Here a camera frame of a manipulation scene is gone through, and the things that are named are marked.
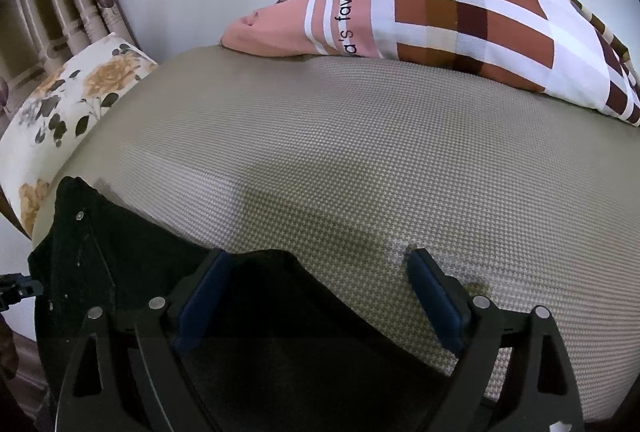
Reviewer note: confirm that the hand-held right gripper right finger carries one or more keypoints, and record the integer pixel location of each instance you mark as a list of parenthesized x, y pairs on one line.
[(436, 299)]

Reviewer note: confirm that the floral white pillow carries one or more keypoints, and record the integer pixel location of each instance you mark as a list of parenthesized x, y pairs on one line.
[(65, 112)]

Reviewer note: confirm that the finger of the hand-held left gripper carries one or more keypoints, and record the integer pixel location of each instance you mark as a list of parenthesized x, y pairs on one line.
[(17, 289)]

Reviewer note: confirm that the beige woven bed mat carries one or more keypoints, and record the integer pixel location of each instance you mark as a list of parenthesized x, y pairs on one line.
[(350, 152)]

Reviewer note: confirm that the black pants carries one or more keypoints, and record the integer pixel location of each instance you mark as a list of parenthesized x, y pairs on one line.
[(125, 252)]

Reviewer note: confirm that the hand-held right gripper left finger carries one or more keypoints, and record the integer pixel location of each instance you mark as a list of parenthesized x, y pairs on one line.
[(199, 307)]

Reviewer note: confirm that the brown white checked pillow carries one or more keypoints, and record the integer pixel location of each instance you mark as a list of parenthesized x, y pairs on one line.
[(450, 7)]

